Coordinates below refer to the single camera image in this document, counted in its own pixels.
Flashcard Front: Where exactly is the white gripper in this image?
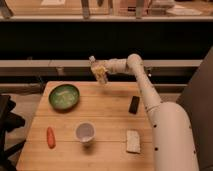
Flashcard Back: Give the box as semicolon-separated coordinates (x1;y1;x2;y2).
95;59;117;75

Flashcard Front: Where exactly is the orange carrot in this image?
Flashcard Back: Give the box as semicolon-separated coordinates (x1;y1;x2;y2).
47;127;56;149

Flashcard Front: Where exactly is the beige sponge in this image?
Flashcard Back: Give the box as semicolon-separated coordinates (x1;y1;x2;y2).
126;130;141;154

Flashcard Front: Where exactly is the grey metal rail shelf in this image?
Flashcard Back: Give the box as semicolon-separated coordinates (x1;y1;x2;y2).
0;60;202;68

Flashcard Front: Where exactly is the clear plastic bottle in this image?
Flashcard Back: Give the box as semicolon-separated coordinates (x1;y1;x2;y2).
89;56;108;84

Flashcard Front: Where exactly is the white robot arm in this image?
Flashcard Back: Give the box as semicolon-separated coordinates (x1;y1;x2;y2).
91;54;199;171

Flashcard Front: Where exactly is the black chair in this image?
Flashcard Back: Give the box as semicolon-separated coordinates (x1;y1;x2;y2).
0;95;25;171

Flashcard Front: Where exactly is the black rectangular block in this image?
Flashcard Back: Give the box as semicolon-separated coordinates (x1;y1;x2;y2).
129;96;140;114

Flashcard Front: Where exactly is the white plastic cup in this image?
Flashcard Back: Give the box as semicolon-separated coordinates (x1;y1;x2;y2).
75;122;95;146

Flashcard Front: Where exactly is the green bowl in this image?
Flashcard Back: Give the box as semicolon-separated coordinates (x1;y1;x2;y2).
48;84;80;110

